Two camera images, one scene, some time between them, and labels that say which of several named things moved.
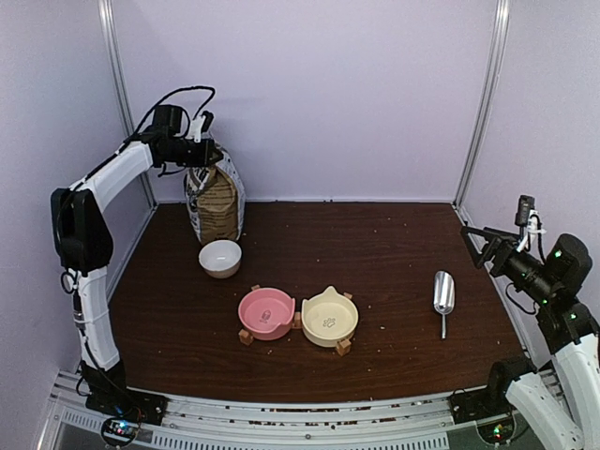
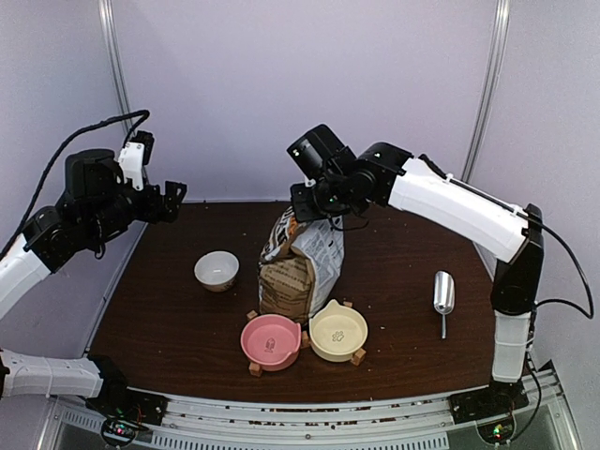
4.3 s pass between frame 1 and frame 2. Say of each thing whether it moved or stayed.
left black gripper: moved
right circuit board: stayed
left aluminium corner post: stayed
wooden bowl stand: moved
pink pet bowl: moved
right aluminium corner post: stayed
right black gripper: moved
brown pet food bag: moved
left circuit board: stayed
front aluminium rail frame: stayed
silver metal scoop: stayed
